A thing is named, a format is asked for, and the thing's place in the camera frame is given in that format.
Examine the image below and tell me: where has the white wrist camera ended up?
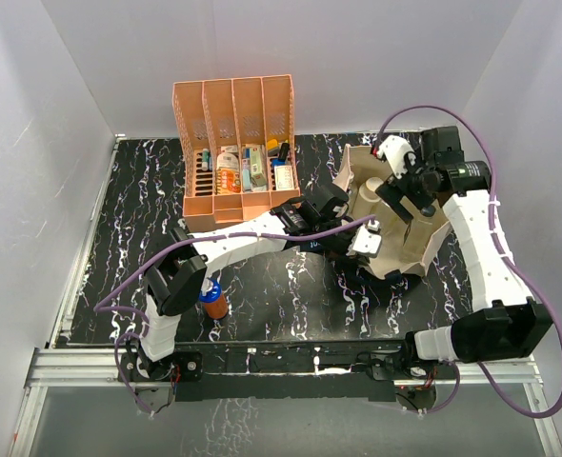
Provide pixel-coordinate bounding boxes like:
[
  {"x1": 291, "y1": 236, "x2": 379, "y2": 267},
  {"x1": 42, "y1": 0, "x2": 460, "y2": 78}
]
[
  {"x1": 372, "y1": 135, "x2": 417, "y2": 179},
  {"x1": 349, "y1": 220, "x2": 382, "y2": 258}
]

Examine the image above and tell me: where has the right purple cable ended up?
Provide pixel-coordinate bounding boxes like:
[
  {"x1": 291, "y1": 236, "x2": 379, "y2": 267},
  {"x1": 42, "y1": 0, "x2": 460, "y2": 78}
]
[{"x1": 378, "y1": 105, "x2": 562, "y2": 420}]

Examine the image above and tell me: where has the white red label card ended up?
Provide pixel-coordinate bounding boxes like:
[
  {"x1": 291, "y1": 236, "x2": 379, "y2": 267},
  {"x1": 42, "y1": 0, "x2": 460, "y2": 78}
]
[{"x1": 273, "y1": 165, "x2": 294, "y2": 190}]

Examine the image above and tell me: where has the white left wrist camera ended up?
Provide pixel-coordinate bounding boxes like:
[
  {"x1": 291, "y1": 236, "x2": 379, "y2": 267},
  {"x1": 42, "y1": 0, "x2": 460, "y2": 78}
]
[{"x1": 349, "y1": 220, "x2": 382, "y2": 258}]

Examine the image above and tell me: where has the purple cable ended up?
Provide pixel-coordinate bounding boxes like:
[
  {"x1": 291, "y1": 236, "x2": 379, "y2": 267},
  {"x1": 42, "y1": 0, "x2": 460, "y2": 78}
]
[
  {"x1": 94, "y1": 213, "x2": 377, "y2": 415},
  {"x1": 378, "y1": 105, "x2": 562, "y2": 420}
]

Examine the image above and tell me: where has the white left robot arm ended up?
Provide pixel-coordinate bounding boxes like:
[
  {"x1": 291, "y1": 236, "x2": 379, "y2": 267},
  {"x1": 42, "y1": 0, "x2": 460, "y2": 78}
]
[{"x1": 139, "y1": 185, "x2": 367, "y2": 380}]

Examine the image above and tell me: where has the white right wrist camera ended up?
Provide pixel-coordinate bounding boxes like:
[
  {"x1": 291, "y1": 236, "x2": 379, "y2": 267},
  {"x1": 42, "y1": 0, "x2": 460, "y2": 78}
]
[{"x1": 372, "y1": 135, "x2": 417, "y2": 179}]

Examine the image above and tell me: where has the green cardboard box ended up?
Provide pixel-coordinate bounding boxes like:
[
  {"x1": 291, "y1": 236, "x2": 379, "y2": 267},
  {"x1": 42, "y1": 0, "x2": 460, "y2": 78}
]
[{"x1": 248, "y1": 145, "x2": 267, "y2": 187}]

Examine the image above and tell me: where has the peach plastic desk organizer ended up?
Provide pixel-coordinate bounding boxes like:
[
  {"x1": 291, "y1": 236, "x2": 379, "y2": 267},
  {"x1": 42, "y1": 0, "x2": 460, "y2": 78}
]
[{"x1": 172, "y1": 74, "x2": 301, "y2": 231}]

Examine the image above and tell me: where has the orange spiral notebook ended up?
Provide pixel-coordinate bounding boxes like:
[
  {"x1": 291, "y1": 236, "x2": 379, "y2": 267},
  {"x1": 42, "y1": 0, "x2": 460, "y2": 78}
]
[{"x1": 216, "y1": 169, "x2": 242, "y2": 195}]

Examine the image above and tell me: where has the white label packet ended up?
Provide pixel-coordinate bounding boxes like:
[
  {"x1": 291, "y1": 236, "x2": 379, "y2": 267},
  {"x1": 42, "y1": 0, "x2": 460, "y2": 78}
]
[{"x1": 216, "y1": 145, "x2": 240, "y2": 170}]

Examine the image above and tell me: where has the orange bottle blue cap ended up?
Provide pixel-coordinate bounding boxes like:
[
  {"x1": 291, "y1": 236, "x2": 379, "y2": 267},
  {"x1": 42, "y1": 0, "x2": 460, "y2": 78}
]
[{"x1": 199, "y1": 279, "x2": 229, "y2": 320}]

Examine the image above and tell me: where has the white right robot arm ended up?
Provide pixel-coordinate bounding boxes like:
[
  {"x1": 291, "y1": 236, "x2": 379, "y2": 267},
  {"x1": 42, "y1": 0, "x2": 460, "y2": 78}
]
[{"x1": 371, "y1": 127, "x2": 552, "y2": 378}]

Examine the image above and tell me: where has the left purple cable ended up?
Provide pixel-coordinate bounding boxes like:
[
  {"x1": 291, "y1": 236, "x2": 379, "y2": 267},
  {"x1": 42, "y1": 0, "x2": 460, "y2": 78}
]
[{"x1": 94, "y1": 213, "x2": 377, "y2": 415}]

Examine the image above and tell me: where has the green white glue stick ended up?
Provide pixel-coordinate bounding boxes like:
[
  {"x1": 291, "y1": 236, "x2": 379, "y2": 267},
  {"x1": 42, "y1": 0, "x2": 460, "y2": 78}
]
[{"x1": 201, "y1": 149, "x2": 210, "y2": 171}]

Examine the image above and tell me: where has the cream cylindrical bottle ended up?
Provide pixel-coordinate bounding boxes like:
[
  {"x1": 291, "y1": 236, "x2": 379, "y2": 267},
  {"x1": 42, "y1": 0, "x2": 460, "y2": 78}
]
[{"x1": 353, "y1": 177, "x2": 384, "y2": 218}]

